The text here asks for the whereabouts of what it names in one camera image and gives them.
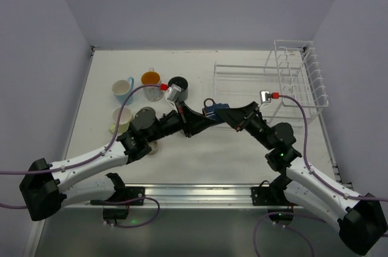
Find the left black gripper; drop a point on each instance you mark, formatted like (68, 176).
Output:
(185, 120)

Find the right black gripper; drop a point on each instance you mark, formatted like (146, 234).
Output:
(246, 119)

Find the dark teal mug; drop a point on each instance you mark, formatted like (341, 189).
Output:
(183, 84)

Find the olive grey cup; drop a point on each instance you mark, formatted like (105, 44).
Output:
(154, 147)

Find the white floral mug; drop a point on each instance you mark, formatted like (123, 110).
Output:
(151, 81)

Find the light green mug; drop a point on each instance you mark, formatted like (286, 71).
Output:
(121, 117)

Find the light blue mug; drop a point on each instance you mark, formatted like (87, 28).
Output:
(121, 90)

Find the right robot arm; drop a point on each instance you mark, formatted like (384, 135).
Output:
(359, 219)

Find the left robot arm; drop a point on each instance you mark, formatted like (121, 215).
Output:
(48, 187)

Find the right controller box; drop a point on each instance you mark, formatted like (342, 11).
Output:
(280, 216)

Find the controller box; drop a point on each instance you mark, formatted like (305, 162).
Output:
(114, 214)
(280, 216)

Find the left controller box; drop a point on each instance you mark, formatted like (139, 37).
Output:
(114, 214)

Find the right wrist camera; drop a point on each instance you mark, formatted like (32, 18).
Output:
(265, 99)

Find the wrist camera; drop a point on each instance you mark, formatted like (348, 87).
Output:
(265, 99)
(172, 94)

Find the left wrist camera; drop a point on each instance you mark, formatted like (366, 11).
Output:
(172, 94)

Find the flat white wire rack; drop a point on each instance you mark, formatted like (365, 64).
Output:
(239, 85)

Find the tall white wire rack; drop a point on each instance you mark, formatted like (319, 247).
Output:
(299, 75)

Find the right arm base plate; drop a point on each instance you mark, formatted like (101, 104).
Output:
(270, 193)

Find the aluminium mounting rail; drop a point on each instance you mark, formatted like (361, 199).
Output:
(197, 193)

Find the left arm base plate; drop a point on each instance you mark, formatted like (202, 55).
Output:
(127, 196)

